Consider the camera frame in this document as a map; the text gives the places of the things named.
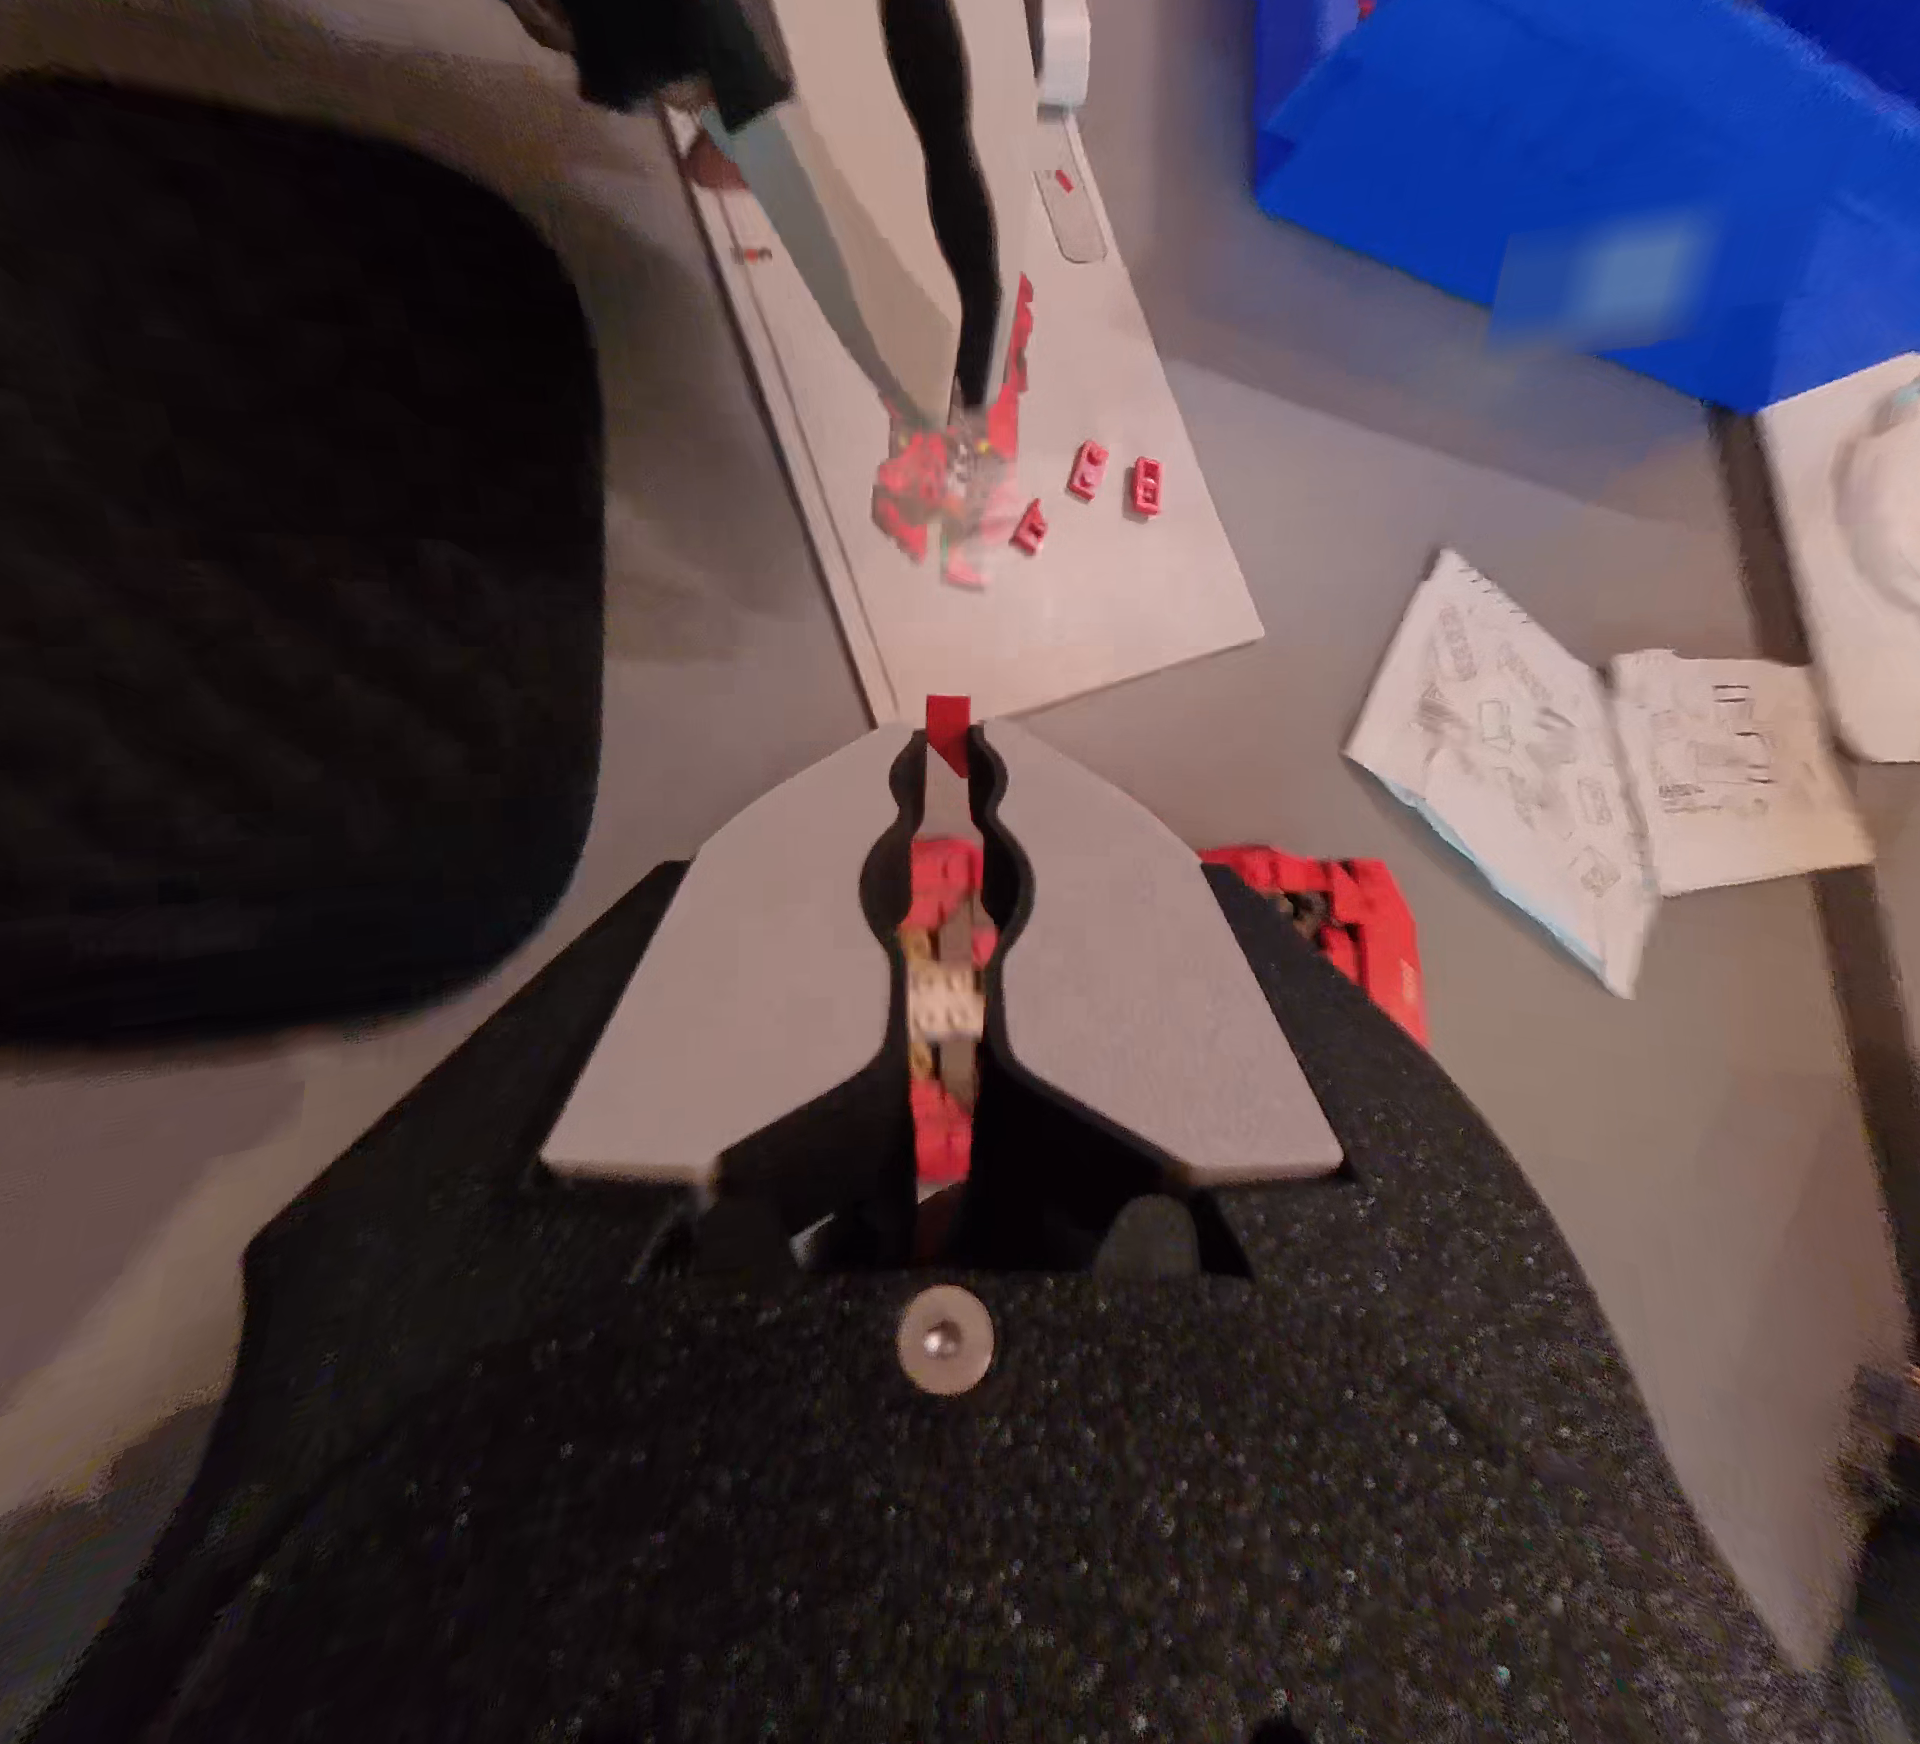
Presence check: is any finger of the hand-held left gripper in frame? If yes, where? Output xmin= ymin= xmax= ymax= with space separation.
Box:
xmin=703 ymin=0 xmax=965 ymax=421
xmin=899 ymin=0 xmax=1044 ymax=413

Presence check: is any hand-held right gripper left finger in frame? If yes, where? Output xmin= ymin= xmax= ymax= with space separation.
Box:
xmin=535 ymin=720 xmax=936 ymax=1251

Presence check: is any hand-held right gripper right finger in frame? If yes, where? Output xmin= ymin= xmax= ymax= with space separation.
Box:
xmin=966 ymin=720 xmax=1346 ymax=1251

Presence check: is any red brick toy car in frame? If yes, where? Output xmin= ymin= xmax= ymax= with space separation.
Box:
xmin=899 ymin=836 xmax=1434 ymax=1188

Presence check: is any red brick car fragment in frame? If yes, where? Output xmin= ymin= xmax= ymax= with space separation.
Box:
xmin=875 ymin=273 xmax=1040 ymax=596

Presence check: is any light grey sorting tray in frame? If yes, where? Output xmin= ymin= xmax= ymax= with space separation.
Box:
xmin=1756 ymin=354 xmax=1920 ymax=768
xmin=659 ymin=100 xmax=1268 ymax=726

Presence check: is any printed white paper bag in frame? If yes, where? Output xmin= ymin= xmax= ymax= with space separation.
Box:
xmin=1604 ymin=648 xmax=1876 ymax=899
xmin=1341 ymin=550 xmax=1668 ymax=1000

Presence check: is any white round object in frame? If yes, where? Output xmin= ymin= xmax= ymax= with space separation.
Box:
xmin=1836 ymin=381 xmax=1920 ymax=669

